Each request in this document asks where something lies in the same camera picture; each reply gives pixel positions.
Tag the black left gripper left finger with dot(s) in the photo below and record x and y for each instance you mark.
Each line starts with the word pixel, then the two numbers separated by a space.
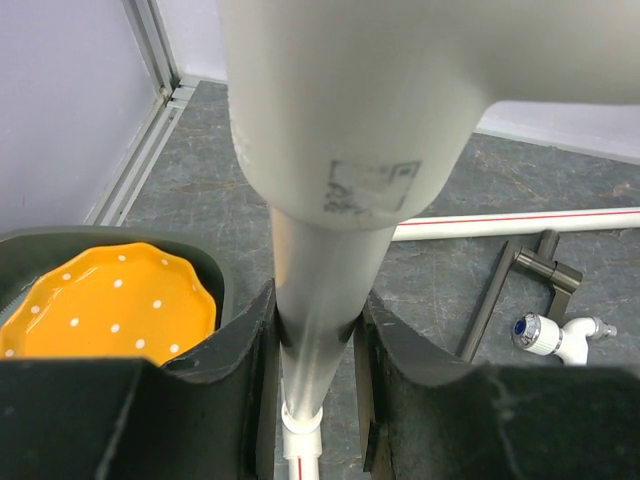
pixel 209 414

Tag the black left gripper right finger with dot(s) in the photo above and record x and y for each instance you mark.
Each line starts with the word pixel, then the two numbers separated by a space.
pixel 426 414

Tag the white PVC pipe frame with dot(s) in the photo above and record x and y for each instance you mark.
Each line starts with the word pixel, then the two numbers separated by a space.
pixel 348 117

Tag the orange dotted plate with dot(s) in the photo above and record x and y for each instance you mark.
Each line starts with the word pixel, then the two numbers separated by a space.
pixel 128 300

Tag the white plastic faucet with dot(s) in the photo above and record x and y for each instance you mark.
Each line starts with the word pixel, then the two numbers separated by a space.
pixel 542 336

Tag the dark grey lever faucet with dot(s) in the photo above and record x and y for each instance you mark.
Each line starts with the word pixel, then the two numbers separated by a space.
pixel 534 277

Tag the grey plate under orange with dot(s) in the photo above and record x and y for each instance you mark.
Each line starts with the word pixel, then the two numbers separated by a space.
pixel 13 305

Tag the dark grey tray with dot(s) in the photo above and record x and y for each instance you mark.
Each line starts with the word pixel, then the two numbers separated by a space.
pixel 27 255

